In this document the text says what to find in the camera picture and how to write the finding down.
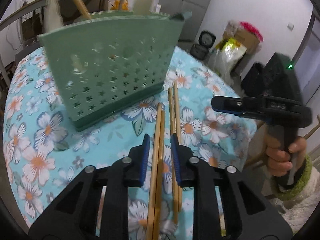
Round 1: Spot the bamboo chopstick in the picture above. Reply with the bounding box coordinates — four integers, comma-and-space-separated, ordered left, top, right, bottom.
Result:
152, 111, 165, 240
146, 103, 162, 240
173, 81, 182, 212
168, 88, 179, 225

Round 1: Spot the green-white ceramic spoon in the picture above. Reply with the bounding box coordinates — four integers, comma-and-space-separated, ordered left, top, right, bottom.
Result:
132, 0, 153, 16

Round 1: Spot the translucent white spoon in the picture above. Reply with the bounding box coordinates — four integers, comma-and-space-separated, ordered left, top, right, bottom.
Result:
44, 0, 63, 33

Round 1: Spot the metal spoon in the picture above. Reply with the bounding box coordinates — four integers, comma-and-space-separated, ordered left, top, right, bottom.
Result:
160, 219, 177, 235

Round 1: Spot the white fuzzy sleeve forearm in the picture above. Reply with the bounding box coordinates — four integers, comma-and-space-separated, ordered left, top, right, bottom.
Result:
271, 155, 319, 234

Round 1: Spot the person right hand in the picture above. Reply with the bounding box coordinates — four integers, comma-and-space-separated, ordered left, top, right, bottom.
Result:
265, 134, 307, 177

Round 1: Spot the cardboard box with bags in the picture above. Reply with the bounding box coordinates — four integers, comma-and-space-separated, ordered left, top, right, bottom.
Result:
212, 21, 264, 78

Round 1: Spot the black rice cooker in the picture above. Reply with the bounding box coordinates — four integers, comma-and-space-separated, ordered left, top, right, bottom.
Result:
190, 30, 216, 61

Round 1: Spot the floral blue quilt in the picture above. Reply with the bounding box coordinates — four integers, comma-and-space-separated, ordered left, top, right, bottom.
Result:
3, 48, 257, 226

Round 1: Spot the green plastic utensil holder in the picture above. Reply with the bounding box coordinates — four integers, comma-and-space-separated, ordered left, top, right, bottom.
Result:
39, 10, 192, 131

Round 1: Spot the grey refrigerator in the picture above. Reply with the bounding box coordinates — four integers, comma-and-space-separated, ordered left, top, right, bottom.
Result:
158, 0, 220, 42

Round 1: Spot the yellow plastic bag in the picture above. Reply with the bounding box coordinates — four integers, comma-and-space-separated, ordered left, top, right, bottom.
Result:
110, 0, 129, 10

